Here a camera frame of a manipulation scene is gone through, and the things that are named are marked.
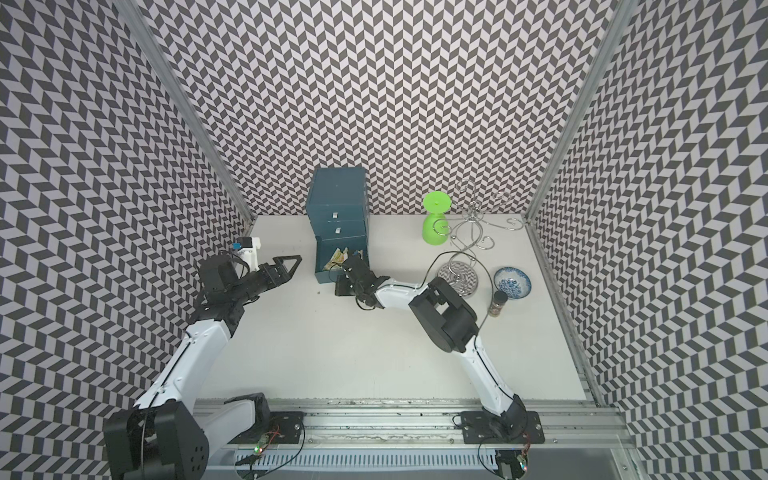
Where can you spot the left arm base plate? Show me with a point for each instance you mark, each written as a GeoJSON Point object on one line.
{"type": "Point", "coordinates": [283, 427]}

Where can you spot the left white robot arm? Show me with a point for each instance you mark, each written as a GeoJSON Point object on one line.
{"type": "Point", "coordinates": [159, 437]}

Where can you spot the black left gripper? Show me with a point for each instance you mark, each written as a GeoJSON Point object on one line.
{"type": "Point", "coordinates": [283, 276]}

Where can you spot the pale yellow cookie packet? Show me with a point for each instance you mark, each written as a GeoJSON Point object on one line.
{"type": "Point", "coordinates": [333, 263]}

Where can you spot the dark brown small bottle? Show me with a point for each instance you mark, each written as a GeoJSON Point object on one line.
{"type": "Point", "coordinates": [499, 300]}

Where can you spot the aluminium front rail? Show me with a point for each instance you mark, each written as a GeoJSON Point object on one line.
{"type": "Point", "coordinates": [582, 440]}

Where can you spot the blue floral ceramic bowl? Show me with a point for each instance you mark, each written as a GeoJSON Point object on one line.
{"type": "Point", "coordinates": [514, 282]}

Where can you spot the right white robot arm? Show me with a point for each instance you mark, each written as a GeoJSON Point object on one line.
{"type": "Point", "coordinates": [452, 326]}

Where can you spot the green plastic goblet cup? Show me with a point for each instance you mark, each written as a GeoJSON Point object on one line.
{"type": "Point", "coordinates": [436, 219]}

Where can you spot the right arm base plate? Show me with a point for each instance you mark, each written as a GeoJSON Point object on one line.
{"type": "Point", "coordinates": [482, 427]}

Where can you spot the chrome wire hook stand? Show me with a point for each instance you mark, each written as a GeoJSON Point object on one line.
{"type": "Point", "coordinates": [467, 235]}

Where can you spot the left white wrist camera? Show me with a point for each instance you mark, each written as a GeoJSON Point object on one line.
{"type": "Point", "coordinates": [246, 249]}

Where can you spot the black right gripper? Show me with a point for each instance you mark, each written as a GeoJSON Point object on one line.
{"type": "Point", "coordinates": [341, 281]}

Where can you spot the dark teal drawer box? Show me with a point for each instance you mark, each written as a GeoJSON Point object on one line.
{"type": "Point", "coordinates": [337, 208]}

